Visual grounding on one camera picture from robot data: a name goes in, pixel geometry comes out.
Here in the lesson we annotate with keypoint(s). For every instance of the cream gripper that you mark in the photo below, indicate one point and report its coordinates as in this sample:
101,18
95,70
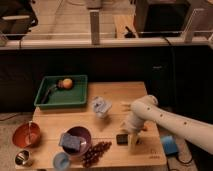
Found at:
132,141

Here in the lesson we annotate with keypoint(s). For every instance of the black eraser block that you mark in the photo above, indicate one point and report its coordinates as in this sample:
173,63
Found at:
122,139

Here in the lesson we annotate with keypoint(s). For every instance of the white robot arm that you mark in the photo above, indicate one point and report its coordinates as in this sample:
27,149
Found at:
146,109

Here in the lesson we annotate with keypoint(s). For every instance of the green bean pods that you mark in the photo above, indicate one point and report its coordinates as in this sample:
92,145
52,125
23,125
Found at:
126,106

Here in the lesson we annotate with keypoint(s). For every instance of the red grapes bunch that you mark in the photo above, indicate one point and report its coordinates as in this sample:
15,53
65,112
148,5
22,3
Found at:
94,153

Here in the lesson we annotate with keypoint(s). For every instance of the white yogurt cup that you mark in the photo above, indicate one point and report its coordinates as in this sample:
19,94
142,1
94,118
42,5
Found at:
100,107

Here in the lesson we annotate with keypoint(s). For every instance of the purple bowl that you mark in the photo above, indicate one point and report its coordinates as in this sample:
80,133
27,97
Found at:
85,141

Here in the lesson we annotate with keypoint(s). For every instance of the blue sponge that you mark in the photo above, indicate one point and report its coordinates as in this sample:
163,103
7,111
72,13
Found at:
69,141

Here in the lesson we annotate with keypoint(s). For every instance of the light blue cup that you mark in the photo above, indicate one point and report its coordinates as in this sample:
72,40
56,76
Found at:
61,162

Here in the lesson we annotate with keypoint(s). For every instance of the orange fruit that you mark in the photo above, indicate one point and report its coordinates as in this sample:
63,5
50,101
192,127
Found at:
67,83

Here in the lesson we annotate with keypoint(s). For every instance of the green plastic tray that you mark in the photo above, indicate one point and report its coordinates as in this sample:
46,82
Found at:
62,98

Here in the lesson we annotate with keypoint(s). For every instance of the red bowl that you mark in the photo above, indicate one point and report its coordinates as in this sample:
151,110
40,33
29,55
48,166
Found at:
27,135

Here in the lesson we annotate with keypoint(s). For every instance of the small metal cup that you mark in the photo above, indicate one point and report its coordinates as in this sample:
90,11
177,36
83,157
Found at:
23,159

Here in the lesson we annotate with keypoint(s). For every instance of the black handled brush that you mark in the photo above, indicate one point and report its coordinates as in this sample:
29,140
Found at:
51,89

